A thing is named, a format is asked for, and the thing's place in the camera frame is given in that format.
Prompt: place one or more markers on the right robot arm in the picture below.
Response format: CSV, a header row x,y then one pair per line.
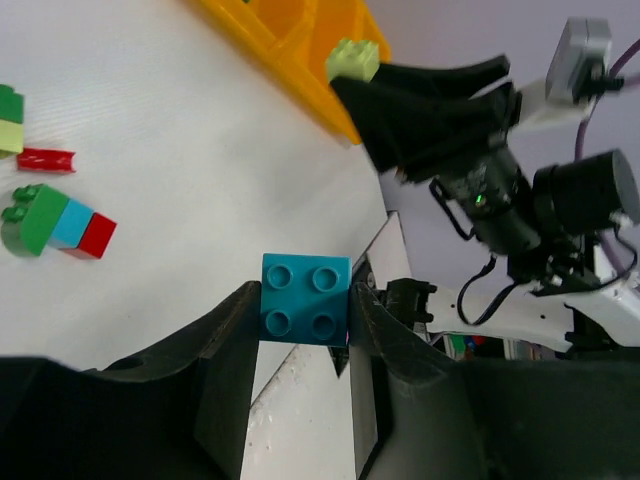
x,y
571,203

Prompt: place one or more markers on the green and lime lego stack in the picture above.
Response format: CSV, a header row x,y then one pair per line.
x,y
11,120

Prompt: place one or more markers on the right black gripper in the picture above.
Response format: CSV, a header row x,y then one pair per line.
x,y
461,143

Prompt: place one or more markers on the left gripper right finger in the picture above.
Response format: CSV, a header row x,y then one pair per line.
x,y
417,414

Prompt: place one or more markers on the teal blue lego brick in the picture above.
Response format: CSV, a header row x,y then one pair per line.
x,y
304,299

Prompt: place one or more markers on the pale green lego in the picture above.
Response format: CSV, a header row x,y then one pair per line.
x,y
356,60

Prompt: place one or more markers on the yellow divided sorting tray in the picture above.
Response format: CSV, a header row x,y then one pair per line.
x,y
292,39

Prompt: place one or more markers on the small red lego slope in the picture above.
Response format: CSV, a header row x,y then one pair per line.
x,y
45,161

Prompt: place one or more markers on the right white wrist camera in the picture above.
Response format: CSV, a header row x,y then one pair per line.
x,y
578,75

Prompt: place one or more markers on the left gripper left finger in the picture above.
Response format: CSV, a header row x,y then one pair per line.
x,y
177,409

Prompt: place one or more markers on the green blue red lego stack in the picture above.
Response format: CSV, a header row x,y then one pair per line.
x,y
41,216

